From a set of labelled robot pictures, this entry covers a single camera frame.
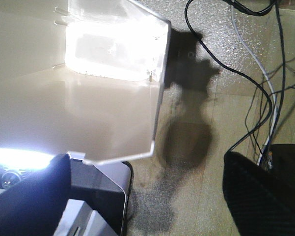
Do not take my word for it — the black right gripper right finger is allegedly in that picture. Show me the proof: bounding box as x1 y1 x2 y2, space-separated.
222 144 295 236

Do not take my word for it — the white plastic trash bin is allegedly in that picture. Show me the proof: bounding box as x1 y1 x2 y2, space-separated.
0 0 171 163

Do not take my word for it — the white floor cable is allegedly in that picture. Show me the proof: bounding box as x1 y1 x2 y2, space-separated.
230 4 278 166

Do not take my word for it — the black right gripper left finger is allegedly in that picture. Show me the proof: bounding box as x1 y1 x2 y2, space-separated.
0 154 71 236

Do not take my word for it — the black floor cable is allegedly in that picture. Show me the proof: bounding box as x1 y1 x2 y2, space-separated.
185 0 278 153

